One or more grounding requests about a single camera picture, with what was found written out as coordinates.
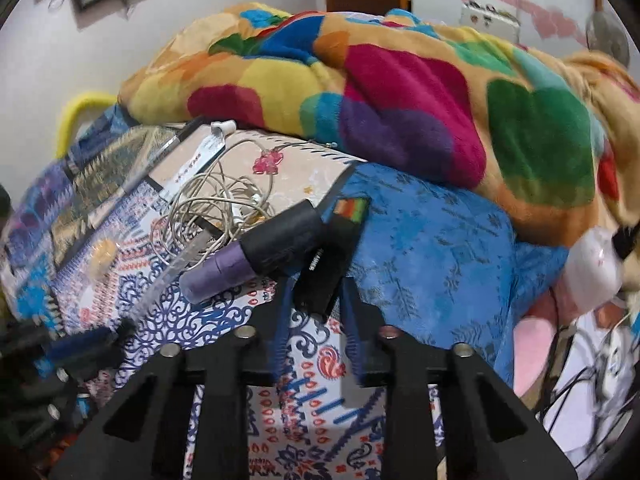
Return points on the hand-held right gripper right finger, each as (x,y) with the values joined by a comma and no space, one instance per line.
(353,340)

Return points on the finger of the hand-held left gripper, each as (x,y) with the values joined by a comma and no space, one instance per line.
(82,349)

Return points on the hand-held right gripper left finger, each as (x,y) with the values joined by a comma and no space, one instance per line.
(283,330)

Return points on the black rectangular box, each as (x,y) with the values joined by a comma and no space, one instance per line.
(325,270)

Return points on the purple and black cylinder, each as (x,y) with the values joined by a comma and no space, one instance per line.
(280,240)

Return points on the patterned bedsheet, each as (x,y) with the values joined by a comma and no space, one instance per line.
(150,320)

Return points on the yellow round object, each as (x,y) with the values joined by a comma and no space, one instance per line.
(103,254)

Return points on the blue patterned cloth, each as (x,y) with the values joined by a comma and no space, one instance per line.
(440,260)

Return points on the clear plastic strip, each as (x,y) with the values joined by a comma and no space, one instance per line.
(175,272)

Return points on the beige floral mattress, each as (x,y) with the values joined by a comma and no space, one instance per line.
(305,180)

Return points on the pink flower charm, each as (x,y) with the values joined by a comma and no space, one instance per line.
(267,162)

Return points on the pink cloth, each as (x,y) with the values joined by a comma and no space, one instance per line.
(537,345)

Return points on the white card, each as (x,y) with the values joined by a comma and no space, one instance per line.
(192,160)

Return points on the white plush toy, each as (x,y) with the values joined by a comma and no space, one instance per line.
(595,265)

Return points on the colourful fleece blanket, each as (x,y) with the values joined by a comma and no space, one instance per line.
(400,85)

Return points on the white appliance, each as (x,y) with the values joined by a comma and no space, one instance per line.
(487,17)

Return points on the grey standing fan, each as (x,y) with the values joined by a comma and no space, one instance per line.
(607,35)

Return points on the yellow bed frame tube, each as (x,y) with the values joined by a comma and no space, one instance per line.
(67,115)

